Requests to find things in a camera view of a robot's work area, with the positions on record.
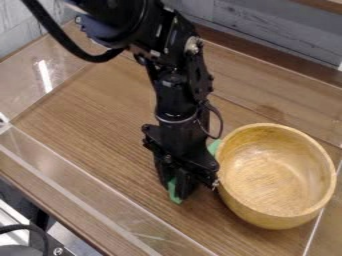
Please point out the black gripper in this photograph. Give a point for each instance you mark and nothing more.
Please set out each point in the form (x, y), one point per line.
(177, 144)

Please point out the black metal base plate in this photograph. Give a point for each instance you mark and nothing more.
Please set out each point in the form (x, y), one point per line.
(43, 242)

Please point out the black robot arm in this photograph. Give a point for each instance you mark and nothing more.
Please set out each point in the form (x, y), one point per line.
(165, 45)

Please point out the green rectangular block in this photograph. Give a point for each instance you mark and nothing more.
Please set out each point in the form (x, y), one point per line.
(172, 195)

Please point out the brown wooden bowl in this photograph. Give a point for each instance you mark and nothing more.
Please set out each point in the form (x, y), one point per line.
(276, 175)

